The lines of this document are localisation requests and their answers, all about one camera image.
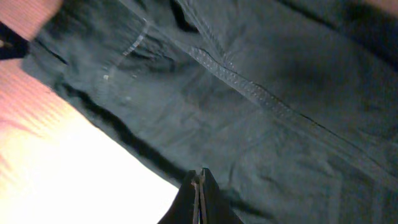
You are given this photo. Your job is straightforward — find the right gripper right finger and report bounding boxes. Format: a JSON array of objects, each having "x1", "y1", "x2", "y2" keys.
[{"x1": 199, "y1": 168, "x2": 243, "y2": 224}]

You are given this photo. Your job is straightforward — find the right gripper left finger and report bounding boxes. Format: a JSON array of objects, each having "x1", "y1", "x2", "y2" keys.
[{"x1": 158, "y1": 170, "x2": 199, "y2": 224}]

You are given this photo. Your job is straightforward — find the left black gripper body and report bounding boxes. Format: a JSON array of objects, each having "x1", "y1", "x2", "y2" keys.
[{"x1": 0, "y1": 22, "x2": 29, "y2": 60}]

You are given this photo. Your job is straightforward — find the black shorts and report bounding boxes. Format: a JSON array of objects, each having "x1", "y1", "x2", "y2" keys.
[{"x1": 22, "y1": 0, "x2": 397, "y2": 223}]

